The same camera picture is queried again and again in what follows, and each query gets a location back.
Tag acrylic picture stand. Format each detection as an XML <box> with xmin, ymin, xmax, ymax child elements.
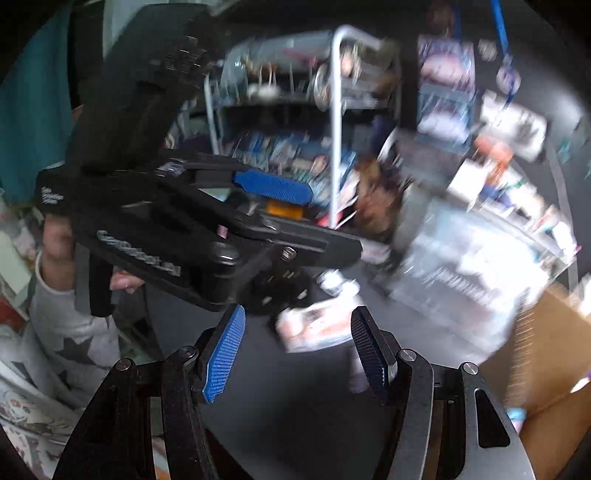
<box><xmin>351</xmin><ymin>159</ymin><xmax>407</xmax><ymax>245</ymax></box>

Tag row of anime cards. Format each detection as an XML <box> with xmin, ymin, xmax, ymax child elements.
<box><xmin>226</xmin><ymin>131</ymin><xmax>358</xmax><ymax>208</ymax></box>

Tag white wire rack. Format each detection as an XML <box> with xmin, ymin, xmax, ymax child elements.
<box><xmin>203</xmin><ymin>25</ymin><xmax>402</xmax><ymax>227</ymax></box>

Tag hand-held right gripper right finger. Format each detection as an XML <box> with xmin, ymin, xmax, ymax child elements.
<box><xmin>351</xmin><ymin>307</ymin><xmax>539</xmax><ymax>480</ymax></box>

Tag clear packet with white frills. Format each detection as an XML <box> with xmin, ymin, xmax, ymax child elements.
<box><xmin>277</xmin><ymin>302</ymin><xmax>365</xmax><ymax>354</ymax></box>

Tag blue ribbon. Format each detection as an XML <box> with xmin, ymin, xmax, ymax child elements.
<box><xmin>489</xmin><ymin>0</ymin><xmax>522</xmax><ymax>93</ymax></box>

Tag orange box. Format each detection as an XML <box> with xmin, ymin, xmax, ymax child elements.
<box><xmin>267</xmin><ymin>199</ymin><xmax>304</xmax><ymax>217</ymax></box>

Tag pink bunny character box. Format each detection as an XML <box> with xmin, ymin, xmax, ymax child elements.
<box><xmin>418</xmin><ymin>37</ymin><xmax>476</xmax><ymax>88</ymax></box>

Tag black fuzzy pouch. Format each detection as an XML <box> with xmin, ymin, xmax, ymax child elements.
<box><xmin>240</xmin><ymin>272</ymin><xmax>324</xmax><ymax>317</ymax></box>

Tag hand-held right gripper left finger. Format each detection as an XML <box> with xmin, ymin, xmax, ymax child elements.
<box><xmin>53</xmin><ymin>305</ymin><xmax>246</xmax><ymax>480</ymax></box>

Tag white wall socket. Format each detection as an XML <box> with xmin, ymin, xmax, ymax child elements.
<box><xmin>480</xmin><ymin>90</ymin><xmax>548</xmax><ymax>162</ymax></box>

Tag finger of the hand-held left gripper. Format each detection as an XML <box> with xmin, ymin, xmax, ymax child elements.
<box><xmin>222</xmin><ymin>216</ymin><xmax>364</xmax><ymax>278</ymax></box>
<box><xmin>185</xmin><ymin>154</ymin><xmax>313</xmax><ymax>207</ymax></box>

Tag clear Durian Planet bag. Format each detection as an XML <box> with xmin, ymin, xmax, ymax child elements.
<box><xmin>388</xmin><ymin>203</ymin><xmax>578</xmax><ymax>324</ymax></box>

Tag person's left forearm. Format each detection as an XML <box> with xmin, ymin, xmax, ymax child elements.
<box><xmin>28</xmin><ymin>251</ymin><xmax>123</xmax><ymax>398</ymax></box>

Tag white dog character box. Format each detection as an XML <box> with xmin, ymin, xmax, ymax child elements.
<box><xmin>416</xmin><ymin>85</ymin><xmax>476</xmax><ymax>144</ymax></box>

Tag teal curtain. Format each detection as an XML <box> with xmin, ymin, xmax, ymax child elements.
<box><xmin>0</xmin><ymin>9</ymin><xmax>77</xmax><ymax>204</ymax></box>

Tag person's left hand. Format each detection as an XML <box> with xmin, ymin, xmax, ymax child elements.
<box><xmin>41</xmin><ymin>215</ymin><xmax>145</xmax><ymax>295</ymax></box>

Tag cardboard box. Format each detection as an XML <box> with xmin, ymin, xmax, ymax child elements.
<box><xmin>480</xmin><ymin>281</ymin><xmax>591</xmax><ymax>480</ymax></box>

